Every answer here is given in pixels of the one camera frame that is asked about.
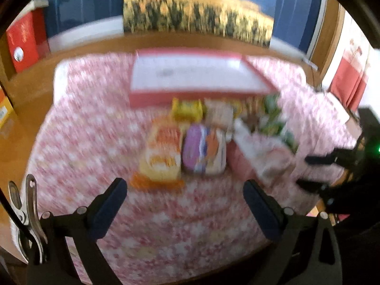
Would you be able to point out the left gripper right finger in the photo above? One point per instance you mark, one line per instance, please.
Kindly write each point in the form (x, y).
(271, 217)

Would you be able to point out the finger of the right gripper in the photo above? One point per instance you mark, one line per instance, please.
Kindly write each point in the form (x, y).
(341, 157)
(313, 187)

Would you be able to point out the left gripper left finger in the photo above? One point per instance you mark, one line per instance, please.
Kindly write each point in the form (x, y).
(99, 215)

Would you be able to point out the pink white snack packet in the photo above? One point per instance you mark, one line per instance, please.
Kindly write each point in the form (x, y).
(255, 156)

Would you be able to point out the green snack bag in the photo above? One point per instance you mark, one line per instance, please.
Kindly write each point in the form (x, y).
(273, 123)

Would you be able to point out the orange yellow snack bag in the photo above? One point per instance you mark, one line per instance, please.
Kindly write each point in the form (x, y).
(160, 163)

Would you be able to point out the purple snack packet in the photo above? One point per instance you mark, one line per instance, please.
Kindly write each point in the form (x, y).
(204, 150)

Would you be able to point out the beige small snack packet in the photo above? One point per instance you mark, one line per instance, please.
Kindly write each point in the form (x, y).
(219, 114)

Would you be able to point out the yellow small snack packet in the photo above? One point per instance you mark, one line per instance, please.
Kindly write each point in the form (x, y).
(187, 110)

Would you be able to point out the pink floral cloth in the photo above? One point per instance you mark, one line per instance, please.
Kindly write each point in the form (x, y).
(92, 136)

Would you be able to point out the metal spring clip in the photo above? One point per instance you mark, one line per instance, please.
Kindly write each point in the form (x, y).
(29, 233)

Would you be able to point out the red white curtain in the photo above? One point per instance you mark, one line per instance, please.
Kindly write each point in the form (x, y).
(350, 80)

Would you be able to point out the orange yellow carton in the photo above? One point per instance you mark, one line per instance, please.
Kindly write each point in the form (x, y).
(5, 108)

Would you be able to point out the pink shallow box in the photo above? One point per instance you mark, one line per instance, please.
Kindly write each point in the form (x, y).
(160, 74)

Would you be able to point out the sunflower field painting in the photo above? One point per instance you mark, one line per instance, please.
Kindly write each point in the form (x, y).
(249, 21)

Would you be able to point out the red gift box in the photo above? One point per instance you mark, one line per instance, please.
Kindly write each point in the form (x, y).
(27, 40)

